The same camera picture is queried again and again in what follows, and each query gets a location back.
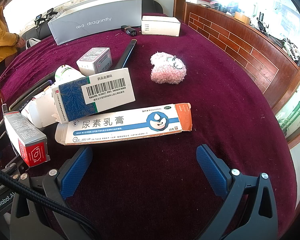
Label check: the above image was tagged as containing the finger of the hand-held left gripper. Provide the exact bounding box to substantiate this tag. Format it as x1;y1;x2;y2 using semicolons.
0;152;23;175

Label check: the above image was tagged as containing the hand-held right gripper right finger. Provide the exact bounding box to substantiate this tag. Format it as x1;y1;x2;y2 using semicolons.
196;144;279;240

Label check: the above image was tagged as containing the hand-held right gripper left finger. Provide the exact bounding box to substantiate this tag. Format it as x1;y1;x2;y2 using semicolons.
9;145;101;240

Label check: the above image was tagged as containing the grey red small box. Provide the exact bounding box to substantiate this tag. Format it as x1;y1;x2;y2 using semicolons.
3;111;51;168

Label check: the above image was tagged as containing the long white ointment box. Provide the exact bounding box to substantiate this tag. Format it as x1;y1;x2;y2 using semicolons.
55;103;192;146

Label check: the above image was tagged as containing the white carton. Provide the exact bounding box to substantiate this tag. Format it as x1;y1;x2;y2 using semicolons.
21;90;68;128

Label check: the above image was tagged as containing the blue white medicine box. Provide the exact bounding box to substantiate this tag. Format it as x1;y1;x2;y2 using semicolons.
51;67;136;124

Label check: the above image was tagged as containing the white medicine bottle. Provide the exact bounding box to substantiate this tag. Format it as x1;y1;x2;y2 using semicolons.
54;65;83;85

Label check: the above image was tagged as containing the large grey cardboard box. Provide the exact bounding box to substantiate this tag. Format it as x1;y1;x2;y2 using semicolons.
47;0;142;46

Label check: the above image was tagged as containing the maroon velvet cloth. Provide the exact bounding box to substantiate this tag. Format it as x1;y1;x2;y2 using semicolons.
0;12;298;240

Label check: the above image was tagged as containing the pink fluffy toy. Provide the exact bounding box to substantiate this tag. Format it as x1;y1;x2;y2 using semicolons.
150;52;187;85

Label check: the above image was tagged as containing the white bag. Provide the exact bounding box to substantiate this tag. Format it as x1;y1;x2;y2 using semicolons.
26;38;42;50

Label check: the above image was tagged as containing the wooden counter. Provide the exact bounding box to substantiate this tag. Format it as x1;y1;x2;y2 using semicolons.
174;0;300;108

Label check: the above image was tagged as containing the black marker pen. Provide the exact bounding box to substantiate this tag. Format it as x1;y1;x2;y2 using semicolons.
114;39;138;70

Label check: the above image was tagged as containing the white cardboard box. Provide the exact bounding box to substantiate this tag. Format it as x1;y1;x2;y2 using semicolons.
141;15;181;36

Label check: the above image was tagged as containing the small black battery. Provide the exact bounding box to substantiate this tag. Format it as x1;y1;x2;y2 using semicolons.
121;25;137;36

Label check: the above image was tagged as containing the tan box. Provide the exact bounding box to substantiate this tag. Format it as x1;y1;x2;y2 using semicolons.
234;11;250;25

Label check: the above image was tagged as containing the black sofa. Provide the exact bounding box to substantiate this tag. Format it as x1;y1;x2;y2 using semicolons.
22;0;164;48

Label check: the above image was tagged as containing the black braided cable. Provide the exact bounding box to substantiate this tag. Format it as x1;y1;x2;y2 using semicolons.
0;164;99;240

